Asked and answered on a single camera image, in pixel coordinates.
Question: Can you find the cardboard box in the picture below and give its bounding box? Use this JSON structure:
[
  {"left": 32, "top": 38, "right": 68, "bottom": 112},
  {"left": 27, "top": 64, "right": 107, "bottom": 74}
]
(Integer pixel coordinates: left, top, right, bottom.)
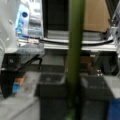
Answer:
[{"left": 84, "top": 0, "right": 110, "bottom": 32}]

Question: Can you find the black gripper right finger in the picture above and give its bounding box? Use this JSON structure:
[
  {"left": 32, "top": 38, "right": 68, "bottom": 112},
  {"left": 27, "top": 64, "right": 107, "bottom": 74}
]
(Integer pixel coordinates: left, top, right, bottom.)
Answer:
[{"left": 80, "top": 76, "right": 113, "bottom": 120}]

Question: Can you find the orange table clamp left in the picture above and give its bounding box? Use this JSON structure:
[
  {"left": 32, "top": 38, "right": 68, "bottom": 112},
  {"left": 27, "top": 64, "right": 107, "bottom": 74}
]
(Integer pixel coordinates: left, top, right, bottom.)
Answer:
[{"left": 15, "top": 78, "right": 24, "bottom": 86}]

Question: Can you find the aluminium frame rail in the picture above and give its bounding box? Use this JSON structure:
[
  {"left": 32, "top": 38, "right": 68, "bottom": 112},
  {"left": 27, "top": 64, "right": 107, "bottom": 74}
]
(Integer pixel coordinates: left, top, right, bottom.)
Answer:
[{"left": 19, "top": 31, "right": 120, "bottom": 55}]

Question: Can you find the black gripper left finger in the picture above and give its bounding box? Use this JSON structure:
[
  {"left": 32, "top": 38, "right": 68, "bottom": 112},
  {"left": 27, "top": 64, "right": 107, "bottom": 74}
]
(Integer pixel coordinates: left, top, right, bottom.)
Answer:
[{"left": 36, "top": 73, "right": 67, "bottom": 120}]

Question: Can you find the black cable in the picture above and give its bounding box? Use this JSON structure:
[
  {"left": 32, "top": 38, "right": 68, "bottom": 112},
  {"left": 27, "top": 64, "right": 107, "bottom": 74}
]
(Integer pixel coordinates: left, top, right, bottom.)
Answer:
[{"left": 28, "top": 35, "right": 114, "bottom": 46}]

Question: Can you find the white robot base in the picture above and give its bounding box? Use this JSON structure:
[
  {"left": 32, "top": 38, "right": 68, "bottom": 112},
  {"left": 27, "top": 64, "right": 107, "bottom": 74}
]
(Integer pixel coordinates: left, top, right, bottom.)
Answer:
[{"left": 0, "top": 0, "right": 20, "bottom": 53}]

